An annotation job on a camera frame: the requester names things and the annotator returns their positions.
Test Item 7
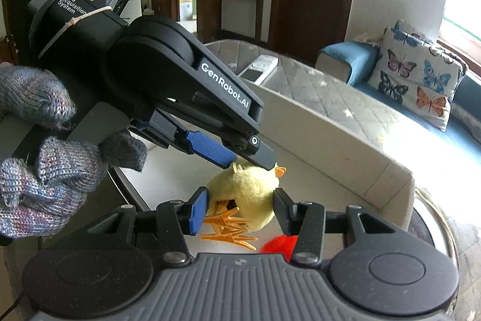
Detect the grey quilted mattress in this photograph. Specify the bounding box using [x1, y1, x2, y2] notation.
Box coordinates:
[203, 39, 399, 156]

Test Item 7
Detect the yellow chick plush toy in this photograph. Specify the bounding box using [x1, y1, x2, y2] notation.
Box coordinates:
[201, 161, 288, 252]

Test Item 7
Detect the small butterfly print pillow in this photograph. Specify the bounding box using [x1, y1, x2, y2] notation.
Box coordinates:
[393, 19, 433, 43]

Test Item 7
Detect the white remote control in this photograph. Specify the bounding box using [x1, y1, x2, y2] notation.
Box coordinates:
[238, 55, 279, 85]

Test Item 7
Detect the red plush toy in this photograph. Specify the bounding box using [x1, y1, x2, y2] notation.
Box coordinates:
[259, 234, 299, 263]

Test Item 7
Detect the large butterfly print pillow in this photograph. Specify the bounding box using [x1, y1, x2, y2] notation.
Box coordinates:
[367, 27, 467, 132]

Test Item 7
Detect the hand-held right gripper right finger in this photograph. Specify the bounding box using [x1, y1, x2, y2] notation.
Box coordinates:
[273, 187, 399, 265]

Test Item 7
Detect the beige storage box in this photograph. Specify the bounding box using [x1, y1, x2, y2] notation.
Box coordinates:
[109, 78, 416, 258]

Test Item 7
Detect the blue sofa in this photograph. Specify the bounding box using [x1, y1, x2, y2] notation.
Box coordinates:
[316, 41, 481, 145]

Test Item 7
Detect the person's left hand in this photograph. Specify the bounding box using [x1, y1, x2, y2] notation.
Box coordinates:
[0, 62, 148, 239]

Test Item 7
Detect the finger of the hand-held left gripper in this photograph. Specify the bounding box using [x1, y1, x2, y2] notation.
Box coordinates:
[129, 108, 237, 169]
[187, 49, 277, 170]

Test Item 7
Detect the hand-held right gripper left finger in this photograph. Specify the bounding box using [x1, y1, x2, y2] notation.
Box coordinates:
[88, 187, 209, 265]

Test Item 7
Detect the round dark tray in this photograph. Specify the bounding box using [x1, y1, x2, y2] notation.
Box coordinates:
[408, 186, 464, 310]

